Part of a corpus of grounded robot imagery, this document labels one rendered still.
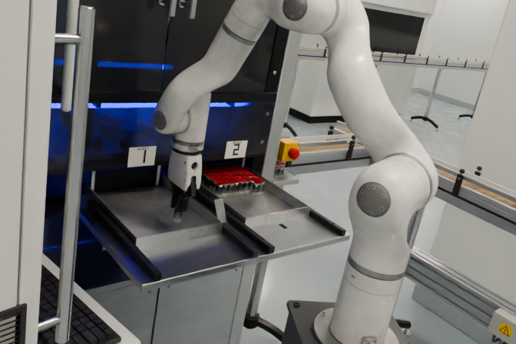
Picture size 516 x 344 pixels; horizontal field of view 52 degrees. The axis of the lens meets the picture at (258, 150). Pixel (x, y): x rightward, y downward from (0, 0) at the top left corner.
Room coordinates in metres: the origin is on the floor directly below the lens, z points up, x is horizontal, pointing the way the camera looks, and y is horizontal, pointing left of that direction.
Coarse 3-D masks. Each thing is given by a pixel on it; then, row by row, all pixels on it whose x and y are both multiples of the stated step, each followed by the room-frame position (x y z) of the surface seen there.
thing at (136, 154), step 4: (132, 148) 1.40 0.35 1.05; (136, 148) 1.41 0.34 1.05; (140, 148) 1.42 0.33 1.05; (144, 148) 1.43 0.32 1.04; (148, 148) 1.44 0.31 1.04; (152, 148) 1.45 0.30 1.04; (132, 152) 1.40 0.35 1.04; (136, 152) 1.41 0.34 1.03; (140, 152) 1.42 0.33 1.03; (148, 152) 1.44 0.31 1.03; (152, 152) 1.45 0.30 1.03; (128, 156) 1.40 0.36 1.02; (132, 156) 1.40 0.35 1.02; (136, 156) 1.41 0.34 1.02; (140, 156) 1.42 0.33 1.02; (148, 156) 1.44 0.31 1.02; (152, 156) 1.45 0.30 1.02; (128, 160) 1.40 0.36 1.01; (132, 160) 1.41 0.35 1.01; (136, 160) 1.41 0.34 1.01; (140, 160) 1.42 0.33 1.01; (148, 160) 1.44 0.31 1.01; (152, 160) 1.45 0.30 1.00; (128, 164) 1.40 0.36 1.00; (132, 164) 1.41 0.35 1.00; (136, 164) 1.41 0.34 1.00; (140, 164) 1.42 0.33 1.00; (144, 164) 1.43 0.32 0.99; (148, 164) 1.44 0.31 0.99; (152, 164) 1.45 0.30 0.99
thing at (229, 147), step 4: (228, 144) 1.63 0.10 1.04; (232, 144) 1.64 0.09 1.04; (240, 144) 1.66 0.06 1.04; (244, 144) 1.67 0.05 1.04; (228, 148) 1.63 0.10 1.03; (232, 148) 1.64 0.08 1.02; (236, 148) 1.65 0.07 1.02; (240, 148) 1.66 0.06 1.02; (244, 148) 1.67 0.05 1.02; (228, 152) 1.63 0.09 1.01; (232, 152) 1.64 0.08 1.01; (236, 152) 1.65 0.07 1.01; (240, 152) 1.66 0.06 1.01; (244, 152) 1.68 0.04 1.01; (224, 156) 1.62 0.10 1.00; (228, 156) 1.63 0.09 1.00; (232, 156) 1.64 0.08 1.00; (236, 156) 1.66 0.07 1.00; (240, 156) 1.67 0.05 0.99; (244, 156) 1.68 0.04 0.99
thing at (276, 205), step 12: (204, 192) 1.53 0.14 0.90; (264, 192) 1.67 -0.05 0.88; (276, 192) 1.66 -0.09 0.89; (228, 204) 1.44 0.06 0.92; (240, 204) 1.53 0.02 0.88; (252, 204) 1.55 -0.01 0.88; (264, 204) 1.57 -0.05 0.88; (276, 204) 1.58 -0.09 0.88; (288, 204) 1.60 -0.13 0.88; (300, 204) 1.57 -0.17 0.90; (240, 216) 1.39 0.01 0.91; (252, 216) 1.46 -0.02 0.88; (264, 216) 1.42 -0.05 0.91; (276, 216) 1.45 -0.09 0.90; (288, 216) 1.48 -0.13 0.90; (300, 216) 1.52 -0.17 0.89
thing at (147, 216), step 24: (96, 192) 1.42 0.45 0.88; (120, 192) 1.45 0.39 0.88; (144, 192) 1.49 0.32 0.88; (168, 192) 1.52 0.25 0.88; (120, 216) 1.30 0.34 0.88; (144, 216) 1.33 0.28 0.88; (168, 216) 1.36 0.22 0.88; (192, 216) 1.39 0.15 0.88; (144, 240) 1.16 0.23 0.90; (168, 240) 1.21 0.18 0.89
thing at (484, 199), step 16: (336, 128) 2.54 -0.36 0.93; (432, 160) 2.20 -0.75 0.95; (448, 176) 2.10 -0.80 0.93; (464, 176) 2.02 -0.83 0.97; (448, 192) 2.03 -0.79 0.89; (464, 192) 1.98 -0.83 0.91; (480, 192) 1.96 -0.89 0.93; (496, 192) 1.91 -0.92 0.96; (512, 192) 1.93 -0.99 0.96; (464, 208) 1.96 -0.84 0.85; (480, 208) 1.92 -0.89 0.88; (496, 208) 1.87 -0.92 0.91; (512, 208) 1.84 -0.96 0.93; (496, 224) 1.86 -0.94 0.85; (512, 224) 1.82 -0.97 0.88
